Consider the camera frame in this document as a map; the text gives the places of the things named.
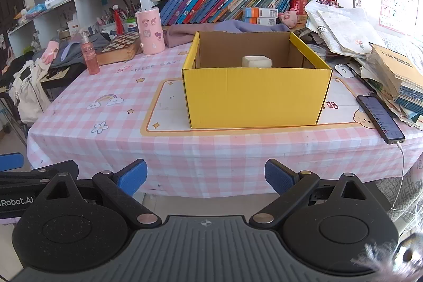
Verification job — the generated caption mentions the yellow cardboard box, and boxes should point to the yellow cardboard box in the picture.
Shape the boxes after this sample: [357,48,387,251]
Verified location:
[182,31,333,130]

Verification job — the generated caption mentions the wooden chess board box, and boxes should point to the wooden chess board box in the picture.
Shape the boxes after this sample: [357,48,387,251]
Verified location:
[96,32,143,66]

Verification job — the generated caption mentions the black flat case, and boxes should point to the black flat case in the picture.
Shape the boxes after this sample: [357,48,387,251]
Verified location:
[40,66,83,87]

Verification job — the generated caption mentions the beige rubbery block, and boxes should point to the beige rubbery block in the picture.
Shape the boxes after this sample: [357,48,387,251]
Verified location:
[242,55,272,68]

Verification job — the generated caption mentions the black smartphone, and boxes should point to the black smartphone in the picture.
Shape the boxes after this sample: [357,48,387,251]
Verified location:
[356,95,405,144]

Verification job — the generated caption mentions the cup of pens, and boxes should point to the cup of pens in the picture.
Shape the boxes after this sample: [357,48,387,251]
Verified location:
[97,0,142,26]

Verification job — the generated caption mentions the red tassel ornament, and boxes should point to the red tassel ornament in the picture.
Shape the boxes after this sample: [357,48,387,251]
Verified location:
[112,4,123,35]

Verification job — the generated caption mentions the pink spray bottle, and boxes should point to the pink spray bottle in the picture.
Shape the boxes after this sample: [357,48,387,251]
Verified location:
[79,29,100,75]

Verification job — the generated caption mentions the row of colourful books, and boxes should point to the row of colourful books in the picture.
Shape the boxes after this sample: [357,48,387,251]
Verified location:
[159,0,296,25]

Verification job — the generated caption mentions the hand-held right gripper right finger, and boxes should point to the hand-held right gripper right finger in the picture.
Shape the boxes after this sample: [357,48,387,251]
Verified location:
[249,159,377,226]

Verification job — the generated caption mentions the fluffy lilac fur trim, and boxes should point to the fluffy lilac fur trim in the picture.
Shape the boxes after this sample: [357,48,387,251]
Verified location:
[352,232,423,282]

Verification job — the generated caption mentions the white printed tote bag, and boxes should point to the white printed tote bag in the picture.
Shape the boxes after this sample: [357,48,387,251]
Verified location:
[10,61,52,122]

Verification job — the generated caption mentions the stack of worn books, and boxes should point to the stack of worn books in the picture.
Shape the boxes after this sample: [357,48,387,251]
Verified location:
[362,43,423,131]

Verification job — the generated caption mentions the pink sticker canister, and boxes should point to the pink sticker canister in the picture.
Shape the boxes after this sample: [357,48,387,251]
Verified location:
[135,8,166,55]

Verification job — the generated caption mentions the pink and purple cloth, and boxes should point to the pink and purple cloth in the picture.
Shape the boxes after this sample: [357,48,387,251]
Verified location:
[163,19,291,49]

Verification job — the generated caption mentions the white charging cable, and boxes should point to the white charging cable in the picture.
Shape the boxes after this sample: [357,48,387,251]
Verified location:
[392,141,423,213]

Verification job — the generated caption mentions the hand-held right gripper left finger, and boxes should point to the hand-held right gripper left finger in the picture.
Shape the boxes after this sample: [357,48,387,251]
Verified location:
[44,159,162,226]

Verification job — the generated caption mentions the pink fluffy glove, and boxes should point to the pink fluffy glove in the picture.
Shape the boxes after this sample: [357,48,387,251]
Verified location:
[41,41,61,64]

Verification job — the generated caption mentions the grey clothes pile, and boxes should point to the grey clothes pile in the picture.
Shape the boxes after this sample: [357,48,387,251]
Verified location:
[51,34,111,68]

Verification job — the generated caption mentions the white paper bags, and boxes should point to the white paper bags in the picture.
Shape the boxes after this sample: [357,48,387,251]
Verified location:
[304,0,385,58]

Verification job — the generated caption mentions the pink pig plush toy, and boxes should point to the pink pig plush toy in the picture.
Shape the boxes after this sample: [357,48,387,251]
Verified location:
[278,9,300,29]

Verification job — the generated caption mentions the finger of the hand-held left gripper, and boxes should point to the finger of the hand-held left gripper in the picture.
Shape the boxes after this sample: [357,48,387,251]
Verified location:
[0,160,79,192]
[0,152,24,172]

